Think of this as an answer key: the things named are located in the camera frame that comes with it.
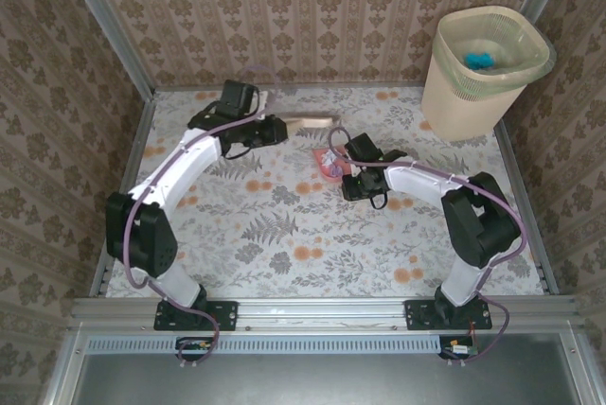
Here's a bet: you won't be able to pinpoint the pink dustpan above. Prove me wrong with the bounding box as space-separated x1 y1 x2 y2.
311 147 355 185

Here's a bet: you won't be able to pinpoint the beige hand brush grey bristles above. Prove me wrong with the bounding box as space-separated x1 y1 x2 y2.
282 113 341 132

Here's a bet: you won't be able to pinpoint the teal paper scrap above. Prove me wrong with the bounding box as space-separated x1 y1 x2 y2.
463 50 497 71

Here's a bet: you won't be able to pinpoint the beige waste bin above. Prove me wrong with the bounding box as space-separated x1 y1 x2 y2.
419 5 560 143

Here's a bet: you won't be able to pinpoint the small circuit board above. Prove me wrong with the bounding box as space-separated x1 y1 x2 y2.
174 336 215 362
438 335 480 361

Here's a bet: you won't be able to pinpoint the grey metal panel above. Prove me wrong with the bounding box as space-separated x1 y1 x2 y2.
45 331 606 405

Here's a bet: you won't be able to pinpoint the green translucent bin liner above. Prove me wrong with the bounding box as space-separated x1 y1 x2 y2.
433 5 561 94

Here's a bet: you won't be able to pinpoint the aluminium table side rail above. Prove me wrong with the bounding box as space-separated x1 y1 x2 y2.
493 119 561 295
88 97 156 300

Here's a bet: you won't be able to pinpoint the aluminium mounting rail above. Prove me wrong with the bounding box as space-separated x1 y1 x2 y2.
69 294 579 331

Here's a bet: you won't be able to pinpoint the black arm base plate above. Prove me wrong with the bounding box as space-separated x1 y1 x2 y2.
153 299 239 333
404 299 493 332

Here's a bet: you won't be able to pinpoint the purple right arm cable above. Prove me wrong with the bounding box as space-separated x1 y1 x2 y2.
328 127 527 368

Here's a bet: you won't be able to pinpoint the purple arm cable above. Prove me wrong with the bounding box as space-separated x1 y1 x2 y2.
328 127 527 368
123 65 278 368

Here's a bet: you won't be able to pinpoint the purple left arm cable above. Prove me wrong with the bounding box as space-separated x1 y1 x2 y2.
123 65 278 368

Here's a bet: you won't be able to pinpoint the grey slotted cable duct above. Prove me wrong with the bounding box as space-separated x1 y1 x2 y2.
87 334 442 355

